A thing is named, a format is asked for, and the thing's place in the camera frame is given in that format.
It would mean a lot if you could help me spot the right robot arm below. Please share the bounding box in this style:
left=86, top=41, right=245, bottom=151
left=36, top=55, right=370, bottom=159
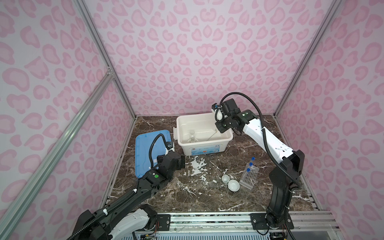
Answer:
left=212, top=99, right=305, bottom=229

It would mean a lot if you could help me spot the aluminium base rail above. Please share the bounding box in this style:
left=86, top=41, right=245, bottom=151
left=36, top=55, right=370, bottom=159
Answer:
left=79, top=211, right=341, bottom=240

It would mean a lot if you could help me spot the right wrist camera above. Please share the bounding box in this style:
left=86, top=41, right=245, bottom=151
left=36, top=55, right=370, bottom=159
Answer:
left=212, top=103, right=224, bottom=122

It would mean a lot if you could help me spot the small white ceramic crucible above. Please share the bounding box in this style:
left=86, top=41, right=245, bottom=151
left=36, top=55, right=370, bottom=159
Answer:
left=221, top=175, right=230, bottom=184

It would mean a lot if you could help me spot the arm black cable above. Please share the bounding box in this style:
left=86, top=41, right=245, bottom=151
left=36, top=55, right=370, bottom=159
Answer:
left=65, top=133, right=172, bottom=240
left=218, top=91, right=302, bottom=240

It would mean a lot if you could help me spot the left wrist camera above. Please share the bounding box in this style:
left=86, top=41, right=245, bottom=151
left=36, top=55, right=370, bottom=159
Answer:
left=166, top=142, right=175, bottom=152

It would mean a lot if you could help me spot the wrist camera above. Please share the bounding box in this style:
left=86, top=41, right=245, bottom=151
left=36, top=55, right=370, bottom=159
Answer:
left=212, top=103, right=224, bottom=122
left=166, top=142, right=175, bottom=152

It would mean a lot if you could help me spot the blue plastic bin lid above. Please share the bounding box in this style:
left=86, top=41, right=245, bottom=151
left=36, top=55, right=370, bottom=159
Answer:
left=135, top=130, right=171, bottom=178

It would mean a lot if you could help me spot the white plastic storage bin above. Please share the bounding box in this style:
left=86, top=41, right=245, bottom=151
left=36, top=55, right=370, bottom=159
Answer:
left=174, top=113, right=233, bottom=156

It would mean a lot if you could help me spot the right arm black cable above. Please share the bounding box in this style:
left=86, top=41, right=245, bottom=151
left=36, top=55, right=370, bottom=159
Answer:
left=218, top=91, right=302, bottom=240

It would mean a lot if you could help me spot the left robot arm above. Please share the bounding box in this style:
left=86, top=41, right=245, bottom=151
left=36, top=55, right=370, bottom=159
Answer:
left=68, top=151, right=186, bottom=240

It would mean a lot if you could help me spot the clear plastic test tube rack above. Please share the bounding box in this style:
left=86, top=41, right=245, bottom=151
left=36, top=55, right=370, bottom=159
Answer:
left=239, top=163, right=259, bottom=190

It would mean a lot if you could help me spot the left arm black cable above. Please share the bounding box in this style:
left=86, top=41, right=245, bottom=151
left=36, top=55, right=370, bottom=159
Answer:
left=65, top=133, right=172, bottom=240

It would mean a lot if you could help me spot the white ceramic evaporating dish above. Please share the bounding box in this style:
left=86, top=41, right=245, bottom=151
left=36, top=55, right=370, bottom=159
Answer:
left=227, top=180, right=240, bottom=192

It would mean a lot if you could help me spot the clear glass flask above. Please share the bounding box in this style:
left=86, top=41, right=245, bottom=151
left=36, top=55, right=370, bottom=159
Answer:
left=188, top=137, right=196, bottom=143

